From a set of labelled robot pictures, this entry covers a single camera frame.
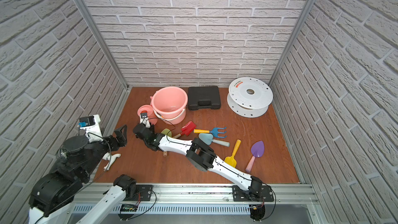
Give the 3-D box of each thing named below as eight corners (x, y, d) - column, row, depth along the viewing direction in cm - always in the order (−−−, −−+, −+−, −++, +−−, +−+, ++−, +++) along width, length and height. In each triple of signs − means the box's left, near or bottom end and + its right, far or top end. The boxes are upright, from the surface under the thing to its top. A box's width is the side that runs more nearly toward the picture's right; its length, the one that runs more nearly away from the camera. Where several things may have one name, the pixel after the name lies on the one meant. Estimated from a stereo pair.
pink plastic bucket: (153, 130, 97) (145, 115, 83) (159, 102, 111) (153, 86, 98) (187, 130, 97) (184, 115, 84) (189, 102, 111) (187, 86, 98)
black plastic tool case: (187, 110, 106) (186, 106, 102) (189, 89, 118) (188, 85, 115) (220, 110, 106) (221, 106, 102) (219, 90, 118) (219, 86, 115)
